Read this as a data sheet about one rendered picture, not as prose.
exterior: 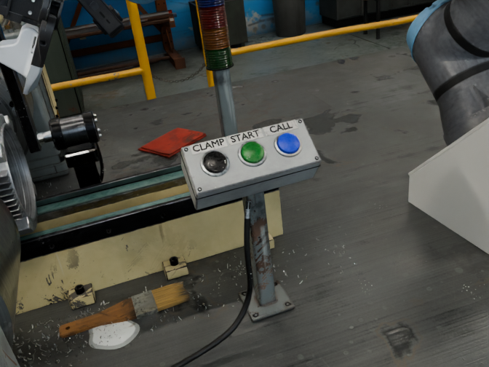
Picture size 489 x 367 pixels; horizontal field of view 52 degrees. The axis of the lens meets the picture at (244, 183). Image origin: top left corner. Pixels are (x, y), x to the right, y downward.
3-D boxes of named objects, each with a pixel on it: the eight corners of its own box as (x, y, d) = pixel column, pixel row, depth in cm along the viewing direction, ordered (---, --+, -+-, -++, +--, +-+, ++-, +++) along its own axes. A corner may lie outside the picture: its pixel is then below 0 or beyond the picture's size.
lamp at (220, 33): (207, 52, 110) (204, 30, 108) (201, 46, 115) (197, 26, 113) (233, 46, 111) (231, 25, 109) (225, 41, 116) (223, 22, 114)
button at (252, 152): (244, 170, 64) (245, 164, 63) (236, 151, 66) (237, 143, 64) (265, 164, 65) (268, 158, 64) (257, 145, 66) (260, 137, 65)
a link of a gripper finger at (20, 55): (-12, 83, 68) (4, 16, 65) (34, 95, 71) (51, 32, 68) (-15, 89, 65) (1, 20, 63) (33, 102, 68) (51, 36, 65)
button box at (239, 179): (195, 211, 66) (196, 194, 61) (180, 164, 68) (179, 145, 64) (314, 178, 70) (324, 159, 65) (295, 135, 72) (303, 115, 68)
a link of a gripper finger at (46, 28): (29, 58, 69) (45, -5, 66) (43, 62, 69) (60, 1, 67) (28, 66, 65) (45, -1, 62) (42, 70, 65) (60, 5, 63)
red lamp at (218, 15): (204, 30, 108) (201, 9, 105) (197, 26, 113) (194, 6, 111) (231, 25, 109) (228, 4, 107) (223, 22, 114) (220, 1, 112)
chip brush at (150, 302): (61, 345, 76) (60, 341, 75) (60, 324, 80) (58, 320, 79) (191, 301, 81) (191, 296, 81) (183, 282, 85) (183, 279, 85)
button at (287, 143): (280, 161, 66) (282, 154, 64) (272, 141, 67) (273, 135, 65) (300, 155, 66) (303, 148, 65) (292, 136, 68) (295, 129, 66)
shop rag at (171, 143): (169, 158, 130) (168, 154, 129) (137, 150, 137) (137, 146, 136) (207, 135, 140) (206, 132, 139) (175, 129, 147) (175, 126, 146)
